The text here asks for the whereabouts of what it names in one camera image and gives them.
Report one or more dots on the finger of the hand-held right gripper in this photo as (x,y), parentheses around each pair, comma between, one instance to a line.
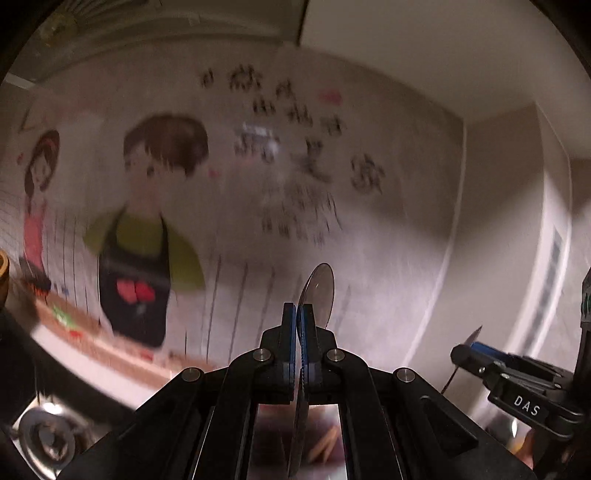
(466,357)
(503,359)

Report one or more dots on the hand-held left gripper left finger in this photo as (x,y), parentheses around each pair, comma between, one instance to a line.
(290,337)

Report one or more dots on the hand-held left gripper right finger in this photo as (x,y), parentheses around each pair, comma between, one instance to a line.
(306,346)

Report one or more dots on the range hood with fan pattern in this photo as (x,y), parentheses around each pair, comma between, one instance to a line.
(138,27)

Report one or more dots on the white wall vent grille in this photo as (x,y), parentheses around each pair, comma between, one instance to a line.
(554,263)

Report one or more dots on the cartoon couple wall poster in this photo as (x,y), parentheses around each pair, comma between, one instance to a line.
(184,194)

